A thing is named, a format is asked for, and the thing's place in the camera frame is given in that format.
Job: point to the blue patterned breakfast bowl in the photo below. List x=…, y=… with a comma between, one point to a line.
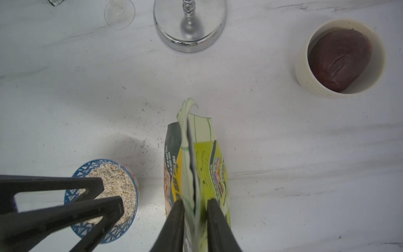
x=119, y=191

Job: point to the clear glass cup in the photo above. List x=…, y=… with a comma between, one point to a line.
x=119, y=14

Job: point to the cream bowl with purple food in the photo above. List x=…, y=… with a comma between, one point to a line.
x=341, y=58

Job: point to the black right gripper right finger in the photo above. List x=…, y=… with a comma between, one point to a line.
x=219, y=235

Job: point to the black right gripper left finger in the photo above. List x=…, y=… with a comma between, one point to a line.
x=171, y=236

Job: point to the green oats bag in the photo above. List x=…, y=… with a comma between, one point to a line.
x=194, y=172

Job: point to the chrome cup holder stand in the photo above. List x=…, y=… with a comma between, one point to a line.
x=189, y=26

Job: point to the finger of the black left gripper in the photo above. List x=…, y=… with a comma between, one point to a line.
x=13, y=184
x=20, y=232

